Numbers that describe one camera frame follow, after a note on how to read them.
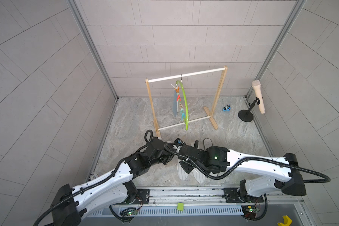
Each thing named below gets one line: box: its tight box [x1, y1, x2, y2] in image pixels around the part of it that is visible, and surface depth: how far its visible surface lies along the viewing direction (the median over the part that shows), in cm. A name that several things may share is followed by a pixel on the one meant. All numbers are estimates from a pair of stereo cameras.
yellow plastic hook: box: [277, 215, 293, 226], surface depth 64 cm
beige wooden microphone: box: [252, 80, 266, 114], surface depth 88 cm
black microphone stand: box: [237, 96, 261, 123], surface depth 104 cm
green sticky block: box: [177, 202, 184, 211], surface depth 69 cm
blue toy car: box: [222, 104, 232, 112], surface depth 110 cm
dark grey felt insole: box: [202, 137, 214, 151], surface depth 93 cm
